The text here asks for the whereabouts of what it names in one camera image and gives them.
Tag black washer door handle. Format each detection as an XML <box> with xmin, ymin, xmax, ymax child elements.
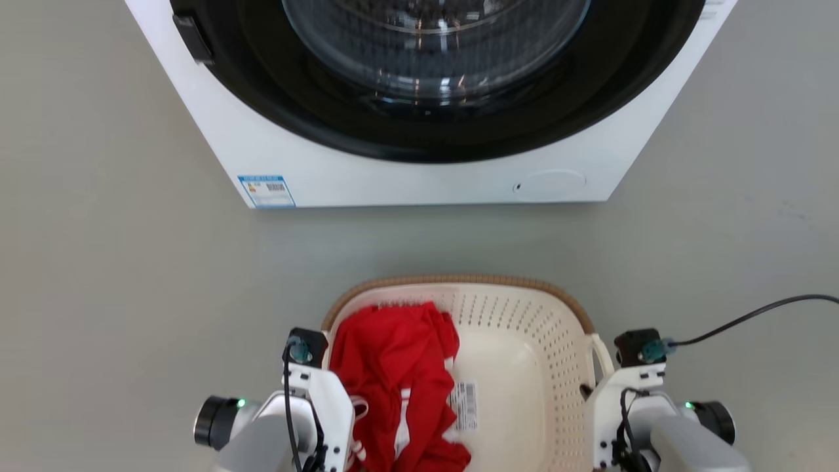
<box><xmin>172</xmin><ymin>14</ymin><xmax>216</xmax><ymax>66</ymax></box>

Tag cream perforated plastic laundry basket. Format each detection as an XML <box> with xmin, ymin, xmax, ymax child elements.
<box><xmin>321</xmin><ymin>274</ymin><xmax>617</xmax><ymax>472</ymax></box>

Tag short black right gripper cable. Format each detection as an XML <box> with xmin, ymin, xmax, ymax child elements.
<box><xmin>612</xmin><ymin>387</ymin><xmax>652</xmax><ymax>472</ymax></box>

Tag white front-load washing machine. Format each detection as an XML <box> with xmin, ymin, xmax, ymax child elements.
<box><xmin>125</xmin><ymin>0</ymin><xmax>739</xmax><ymax>210</ymax></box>

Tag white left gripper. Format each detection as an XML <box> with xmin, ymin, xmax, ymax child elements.
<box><xmin>284</xmin><ymin>364</ymin><xmax>356</xmax><ymax>472</ymax></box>

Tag black round glass washer door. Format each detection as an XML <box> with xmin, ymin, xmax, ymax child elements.
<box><xmin>169</xmin><ymin>0</ymin><xmax>707</xmax><ymax>164</ymax></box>

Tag long black right camera cable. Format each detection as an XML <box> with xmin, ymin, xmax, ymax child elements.
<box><xmin>641</xmin><ymin>294</ymin><xmax>839</xmax><ymax>363</ymax></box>

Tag white barcode label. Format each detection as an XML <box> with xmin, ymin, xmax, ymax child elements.
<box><xmin>449</xmin><ymin>381</ymin><xmax>480</xmax><ymax>433</ymax></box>

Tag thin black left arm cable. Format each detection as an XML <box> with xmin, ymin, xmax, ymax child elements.
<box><xmin>282</xmin><ymin>336</ymin><xmax>328</xmax><ymax>472</ymax></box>

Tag red garment with white stripes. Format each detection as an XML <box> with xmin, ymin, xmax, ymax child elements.
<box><xmin>329</xmin><ymin>301</ymin><xmax>473</xmax><ymax>472</ymax></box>

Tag blue energy label sticker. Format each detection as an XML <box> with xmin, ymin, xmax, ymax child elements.
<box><xmin>237</xmin><ymin>174</ymin><xmax>297</xmax><ymax>209</ymax></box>

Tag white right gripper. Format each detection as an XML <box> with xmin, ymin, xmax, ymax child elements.
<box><xmin>591</xmin><ymin>364</ymin><xmax>667</xmax><ymax>471</ymax></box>

